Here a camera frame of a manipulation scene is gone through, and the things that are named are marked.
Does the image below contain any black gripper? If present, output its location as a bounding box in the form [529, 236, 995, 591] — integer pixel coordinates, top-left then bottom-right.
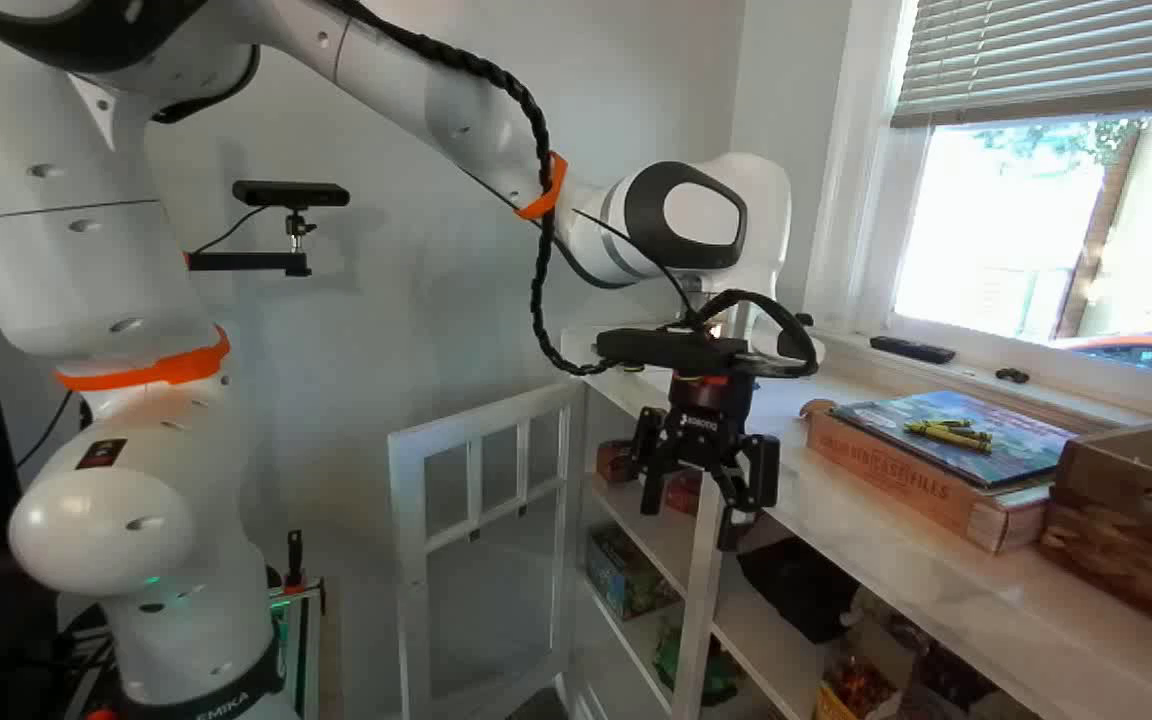
[630, 373, 779, 553]

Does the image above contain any yellow crayon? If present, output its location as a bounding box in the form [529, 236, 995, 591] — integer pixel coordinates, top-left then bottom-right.
[908, 420, 971, 441]
[919, 424, 990, 446]

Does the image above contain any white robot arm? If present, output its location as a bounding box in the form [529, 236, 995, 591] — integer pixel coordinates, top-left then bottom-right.
[0, 0, 790, 720]

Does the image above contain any colourful train picture book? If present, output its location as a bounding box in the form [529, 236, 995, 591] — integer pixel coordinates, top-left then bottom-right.
[836, 386, 1071, 489]

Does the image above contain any red box on shelf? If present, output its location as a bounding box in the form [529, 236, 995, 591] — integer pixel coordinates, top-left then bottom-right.
[594, 441, 643, 489]

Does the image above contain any green box on shelf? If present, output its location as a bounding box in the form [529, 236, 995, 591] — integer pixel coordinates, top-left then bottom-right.
[585, 525, 674, 621]

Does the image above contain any black bag on shelf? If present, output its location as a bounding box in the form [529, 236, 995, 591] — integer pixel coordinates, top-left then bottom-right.
[738, 534, 857, 642]

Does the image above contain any white shelf cabinet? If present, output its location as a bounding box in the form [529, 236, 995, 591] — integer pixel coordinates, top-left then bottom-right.
[587, 341, 1152, 720]

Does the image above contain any white cabinet door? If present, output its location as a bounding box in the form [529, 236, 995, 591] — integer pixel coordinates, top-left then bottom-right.
[388, 384, 585, 720]

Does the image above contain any black remote on sill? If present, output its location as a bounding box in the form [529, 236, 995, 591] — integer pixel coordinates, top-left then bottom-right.
[866, 334, 957, 363]

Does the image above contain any brown case files box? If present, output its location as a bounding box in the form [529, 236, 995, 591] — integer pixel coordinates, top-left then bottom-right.
[805, 398, 1046, 556]

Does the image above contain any small black sill object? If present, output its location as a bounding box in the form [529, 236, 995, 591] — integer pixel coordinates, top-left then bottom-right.
[995, 366, 1028, 384]

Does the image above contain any wooden crate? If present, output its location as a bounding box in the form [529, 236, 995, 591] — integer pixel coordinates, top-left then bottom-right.
[1041, 424, 1152, 614]

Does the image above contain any grey window blind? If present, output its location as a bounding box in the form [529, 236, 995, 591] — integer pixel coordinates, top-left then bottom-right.
[890, 0, 1152, 129]

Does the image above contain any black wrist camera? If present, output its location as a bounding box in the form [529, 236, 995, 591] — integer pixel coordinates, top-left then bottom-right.
[594, 329, 817, 374]

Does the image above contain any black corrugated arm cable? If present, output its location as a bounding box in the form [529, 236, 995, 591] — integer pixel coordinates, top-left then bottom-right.
[330, 0, 821, 378]

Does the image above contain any black camera on stand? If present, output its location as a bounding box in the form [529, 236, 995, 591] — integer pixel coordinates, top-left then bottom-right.
[187, 180, 348, 276]

